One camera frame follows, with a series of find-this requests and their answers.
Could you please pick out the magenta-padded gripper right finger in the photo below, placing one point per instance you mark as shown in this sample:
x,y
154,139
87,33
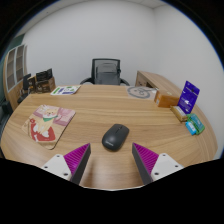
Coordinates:
x,y
146,159

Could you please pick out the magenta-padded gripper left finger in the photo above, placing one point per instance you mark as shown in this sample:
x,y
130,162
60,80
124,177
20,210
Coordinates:
x,y
77,158

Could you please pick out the black computer mouse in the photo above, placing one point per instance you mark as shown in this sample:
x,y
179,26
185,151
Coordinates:
x,y
115,136

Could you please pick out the cartoon dog print mouse pad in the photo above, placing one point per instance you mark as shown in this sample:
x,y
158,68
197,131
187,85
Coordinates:
x,y
46,125

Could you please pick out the small blue box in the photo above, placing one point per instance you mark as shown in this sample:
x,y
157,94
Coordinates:
x,y
190,128

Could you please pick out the small tan box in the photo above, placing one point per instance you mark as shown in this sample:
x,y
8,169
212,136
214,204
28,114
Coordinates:
x,y
178,113

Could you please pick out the small green box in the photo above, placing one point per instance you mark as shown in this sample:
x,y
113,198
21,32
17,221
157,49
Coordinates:
x,y
196,122

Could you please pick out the white sticker sheet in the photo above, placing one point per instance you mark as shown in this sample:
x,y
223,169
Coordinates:
x,y
65,90

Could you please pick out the purple card package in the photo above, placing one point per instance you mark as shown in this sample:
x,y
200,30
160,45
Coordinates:
x,y
189,96

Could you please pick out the large dark brown carton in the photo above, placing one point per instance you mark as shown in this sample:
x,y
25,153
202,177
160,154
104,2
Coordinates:
x,y
46,86

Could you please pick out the wooden side desk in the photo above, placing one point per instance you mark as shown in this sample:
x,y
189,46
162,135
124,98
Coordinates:
x,y
156,80

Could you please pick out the black leather armchair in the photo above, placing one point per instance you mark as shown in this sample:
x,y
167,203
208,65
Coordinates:
x,y
5,111

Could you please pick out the small brown carton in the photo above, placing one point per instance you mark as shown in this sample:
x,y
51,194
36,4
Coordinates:
x,y
32,82

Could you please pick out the black box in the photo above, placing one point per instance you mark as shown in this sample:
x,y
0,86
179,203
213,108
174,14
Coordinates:
x,y
43,75

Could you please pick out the grey backpack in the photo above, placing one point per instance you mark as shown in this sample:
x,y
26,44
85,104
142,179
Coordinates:
x,y
108,74

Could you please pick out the small black chair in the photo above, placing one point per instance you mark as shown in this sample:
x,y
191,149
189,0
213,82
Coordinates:
x,y
26,81

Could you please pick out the black mesh office chair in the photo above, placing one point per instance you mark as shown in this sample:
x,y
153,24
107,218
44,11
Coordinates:
x,y
95,61

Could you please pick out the wooden shelf unit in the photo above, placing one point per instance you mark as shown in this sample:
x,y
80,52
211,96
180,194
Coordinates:
x,y
13,71

